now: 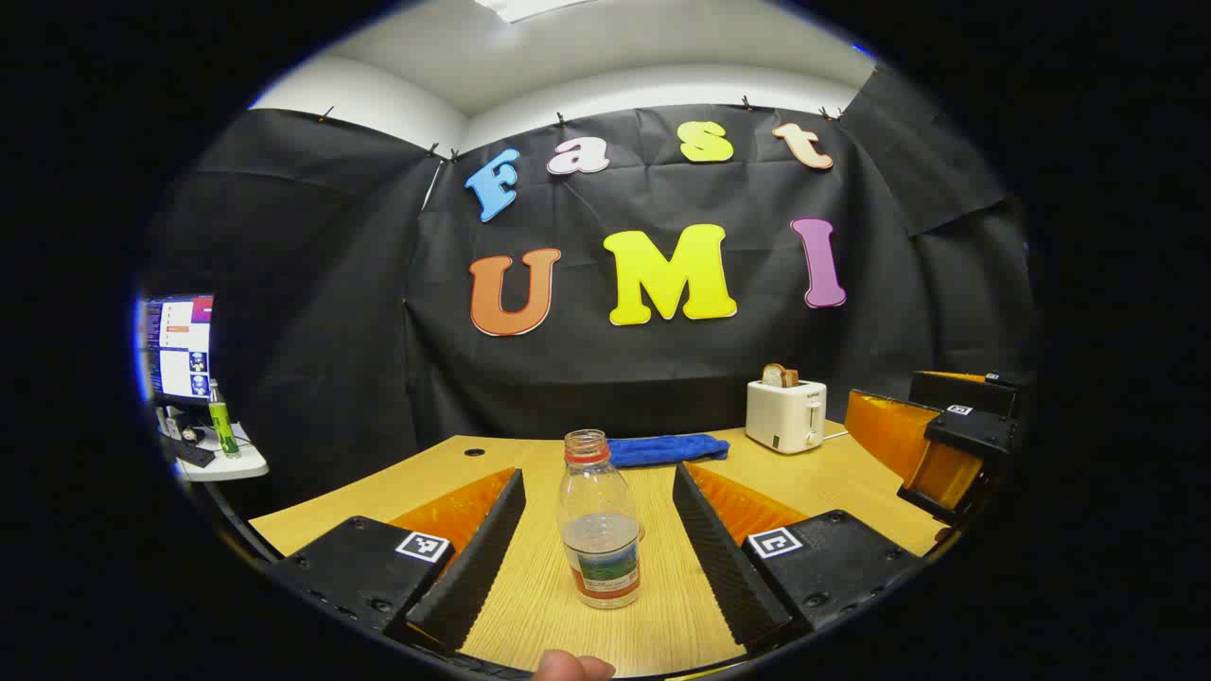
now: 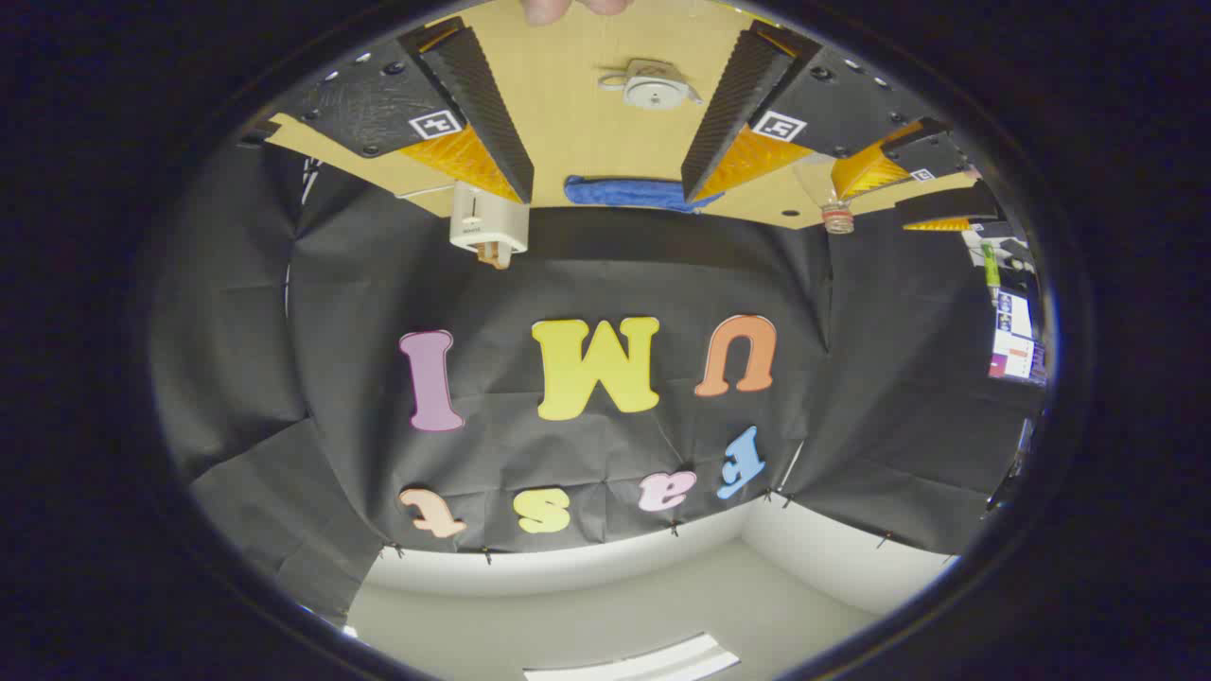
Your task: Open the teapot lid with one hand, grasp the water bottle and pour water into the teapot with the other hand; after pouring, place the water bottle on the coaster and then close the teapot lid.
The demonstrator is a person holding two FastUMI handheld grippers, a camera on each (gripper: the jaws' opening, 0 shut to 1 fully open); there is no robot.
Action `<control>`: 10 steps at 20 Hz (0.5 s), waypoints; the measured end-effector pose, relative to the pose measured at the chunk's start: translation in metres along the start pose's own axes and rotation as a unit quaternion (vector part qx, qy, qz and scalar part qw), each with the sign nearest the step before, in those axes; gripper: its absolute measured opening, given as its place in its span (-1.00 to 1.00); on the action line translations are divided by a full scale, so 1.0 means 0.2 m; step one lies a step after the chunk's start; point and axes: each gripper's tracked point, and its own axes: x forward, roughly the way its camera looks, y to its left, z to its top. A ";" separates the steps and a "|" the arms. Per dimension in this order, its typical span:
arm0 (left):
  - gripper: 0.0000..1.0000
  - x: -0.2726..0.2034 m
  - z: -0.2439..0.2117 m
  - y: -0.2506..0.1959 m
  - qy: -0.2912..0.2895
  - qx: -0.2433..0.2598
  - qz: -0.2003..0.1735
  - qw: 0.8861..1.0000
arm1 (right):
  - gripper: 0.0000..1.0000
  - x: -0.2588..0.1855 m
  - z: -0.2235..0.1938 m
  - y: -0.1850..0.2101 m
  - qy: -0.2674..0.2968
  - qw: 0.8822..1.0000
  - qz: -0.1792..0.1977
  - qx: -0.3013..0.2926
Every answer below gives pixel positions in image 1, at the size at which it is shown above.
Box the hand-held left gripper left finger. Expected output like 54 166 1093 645
270 466 528 655

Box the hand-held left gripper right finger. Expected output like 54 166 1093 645
672 462 923 658

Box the clear plastic water bottle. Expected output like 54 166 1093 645
556 428 644 611

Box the green bottle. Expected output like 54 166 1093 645
208 378 240 458

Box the blue towel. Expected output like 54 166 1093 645
605 433 731 469

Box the white toaster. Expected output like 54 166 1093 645
745 378 829 455

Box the white side table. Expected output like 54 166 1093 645
170 421 271 483

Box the black backdrop cloth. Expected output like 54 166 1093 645
142 66 1037 516

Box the black keyboard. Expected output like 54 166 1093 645
161 435 217 469

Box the computer monitor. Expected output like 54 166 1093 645
142 293 217 408

